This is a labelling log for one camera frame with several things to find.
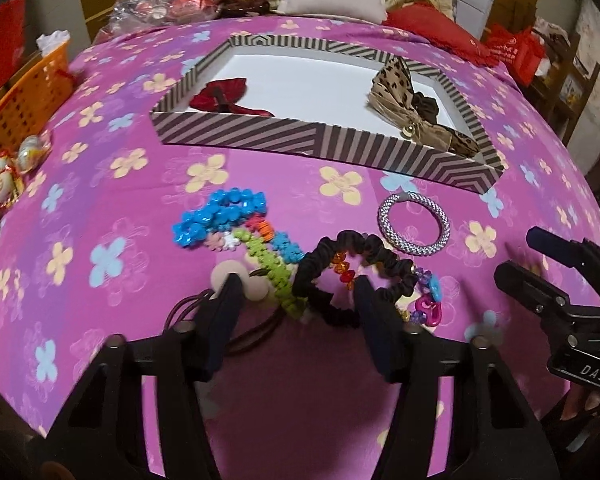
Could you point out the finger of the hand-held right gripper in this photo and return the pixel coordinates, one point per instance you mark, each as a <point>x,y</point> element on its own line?
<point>565,252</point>
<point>530,290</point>

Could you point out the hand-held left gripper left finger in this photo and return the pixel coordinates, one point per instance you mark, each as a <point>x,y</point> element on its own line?
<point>225,320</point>

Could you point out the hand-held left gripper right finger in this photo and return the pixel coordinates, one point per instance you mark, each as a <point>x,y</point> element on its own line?
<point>375,330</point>

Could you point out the black scrunchie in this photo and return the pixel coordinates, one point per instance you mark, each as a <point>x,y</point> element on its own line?
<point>315,260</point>

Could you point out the striped cardboard box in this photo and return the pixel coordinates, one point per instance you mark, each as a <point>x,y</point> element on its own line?
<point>305,75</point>

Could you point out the person's right hand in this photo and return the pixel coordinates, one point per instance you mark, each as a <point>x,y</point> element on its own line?
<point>582,402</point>

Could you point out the pink floral bedsheet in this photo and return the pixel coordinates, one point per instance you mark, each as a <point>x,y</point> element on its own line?
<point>130,270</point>

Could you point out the wooden chair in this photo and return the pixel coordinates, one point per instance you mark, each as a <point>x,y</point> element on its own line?
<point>570,90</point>

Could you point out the brown scrunchie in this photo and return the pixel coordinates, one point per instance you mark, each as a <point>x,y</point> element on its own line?
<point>427,105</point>

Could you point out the red shopping bag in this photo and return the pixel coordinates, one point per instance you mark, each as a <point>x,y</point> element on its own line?
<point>517,50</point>

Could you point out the red bow hair clip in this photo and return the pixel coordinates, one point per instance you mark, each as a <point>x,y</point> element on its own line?
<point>230,90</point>

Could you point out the leopard print bow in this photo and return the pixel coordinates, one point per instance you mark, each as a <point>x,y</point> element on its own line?
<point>395,85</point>

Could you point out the red frilled cushion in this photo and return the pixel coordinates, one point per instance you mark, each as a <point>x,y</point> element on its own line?
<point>440,30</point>

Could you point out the orange plastic basket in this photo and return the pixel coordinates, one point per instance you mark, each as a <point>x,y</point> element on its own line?
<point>25,100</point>

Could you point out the clear plastic bag pile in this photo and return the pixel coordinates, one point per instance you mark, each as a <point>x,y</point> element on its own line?
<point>140,10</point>

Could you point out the white plastic bag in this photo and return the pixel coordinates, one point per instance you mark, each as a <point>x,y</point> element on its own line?
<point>54,41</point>

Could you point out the red paper box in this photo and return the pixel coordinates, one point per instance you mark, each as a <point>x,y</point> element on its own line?
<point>2,35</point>

